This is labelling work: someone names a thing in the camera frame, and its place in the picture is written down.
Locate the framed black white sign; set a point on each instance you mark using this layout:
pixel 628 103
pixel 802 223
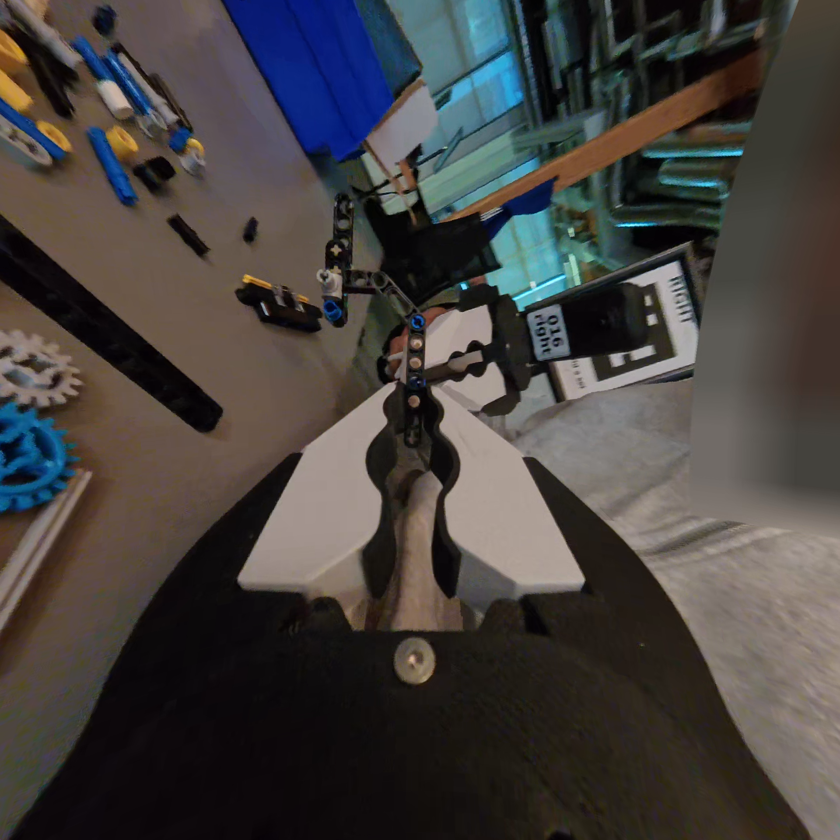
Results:
pixel 666 354

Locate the blue storage box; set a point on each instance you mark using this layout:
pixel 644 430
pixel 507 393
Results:
pixel 308 65

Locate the short blue lego axle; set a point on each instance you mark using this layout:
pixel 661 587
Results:
pixel 93 59

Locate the grey black lego axle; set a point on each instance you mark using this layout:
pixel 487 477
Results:
pixel 152 88

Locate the long blue lego axle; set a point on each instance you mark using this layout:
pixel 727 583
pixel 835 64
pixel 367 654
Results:
pixel 128 84

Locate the dark blue lego pin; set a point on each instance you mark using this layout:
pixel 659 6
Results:
pixel 103 19

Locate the ridged blue lego axle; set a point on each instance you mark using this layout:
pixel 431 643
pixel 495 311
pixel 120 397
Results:
pixel 113 167

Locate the small black lego pin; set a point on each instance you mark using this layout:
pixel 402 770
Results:
pixel 250 229

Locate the wooden ceiling beam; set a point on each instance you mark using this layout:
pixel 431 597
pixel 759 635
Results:
pixel 623 131

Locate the black lego connector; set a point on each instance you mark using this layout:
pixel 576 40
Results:
pixel 188 235

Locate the black yellow lego subassembly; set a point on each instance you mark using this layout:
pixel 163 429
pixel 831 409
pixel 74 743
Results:
pixel 279 305

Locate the small blue lego pin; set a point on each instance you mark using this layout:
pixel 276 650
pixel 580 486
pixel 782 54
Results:
pixel 180 139

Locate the white lego bush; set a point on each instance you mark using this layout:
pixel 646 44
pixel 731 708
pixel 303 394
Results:
pixel 115 100

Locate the yellow lego wheel hub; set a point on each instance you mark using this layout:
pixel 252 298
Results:
pixel 14 92
pixel 12 52

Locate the small white yellow lego piece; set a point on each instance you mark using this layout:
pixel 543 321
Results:
pixel 193 159

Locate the blue lego gear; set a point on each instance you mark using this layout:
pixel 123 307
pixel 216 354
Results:
pixel 29 459

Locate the metal ceiling pipes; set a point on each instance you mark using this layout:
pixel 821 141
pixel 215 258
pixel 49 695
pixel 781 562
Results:
pixel 689 177

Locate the grey zip hoodie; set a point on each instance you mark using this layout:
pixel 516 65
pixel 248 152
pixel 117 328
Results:
pixel 754 590

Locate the long black lego beam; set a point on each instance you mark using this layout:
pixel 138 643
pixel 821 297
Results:
pixel 131 354

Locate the white instruction booklet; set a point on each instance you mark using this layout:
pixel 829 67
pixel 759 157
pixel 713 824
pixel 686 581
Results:
pixel 33 551

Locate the grey lego gear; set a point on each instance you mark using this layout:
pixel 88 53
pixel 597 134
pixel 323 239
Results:
pixel 36 367

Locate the grey blue yellow lego beam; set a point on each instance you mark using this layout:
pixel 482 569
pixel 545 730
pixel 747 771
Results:
pixel 29 141

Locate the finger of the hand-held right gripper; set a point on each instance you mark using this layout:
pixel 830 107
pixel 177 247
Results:
pixel 482 397
pixel 459 328

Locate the black lego beam assembly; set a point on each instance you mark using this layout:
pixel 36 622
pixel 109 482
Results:
pixel 415 394

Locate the black curved lego piece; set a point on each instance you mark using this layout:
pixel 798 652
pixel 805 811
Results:
pixel 155 174

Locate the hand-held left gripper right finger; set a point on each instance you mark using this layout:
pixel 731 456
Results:
pixel 512 525

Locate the blue cloth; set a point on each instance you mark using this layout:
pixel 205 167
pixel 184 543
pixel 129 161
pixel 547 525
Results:
pixel 525 200

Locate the person's right hand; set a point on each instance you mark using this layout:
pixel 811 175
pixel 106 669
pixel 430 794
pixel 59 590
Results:
pixel 398 344

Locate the white board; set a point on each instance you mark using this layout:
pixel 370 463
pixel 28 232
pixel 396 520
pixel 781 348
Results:
pixel 403 124

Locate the yellow lego bush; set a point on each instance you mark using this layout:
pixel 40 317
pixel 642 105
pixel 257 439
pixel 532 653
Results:
pixel 122 142

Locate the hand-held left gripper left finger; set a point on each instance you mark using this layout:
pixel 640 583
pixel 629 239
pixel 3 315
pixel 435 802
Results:
pixel 308 525

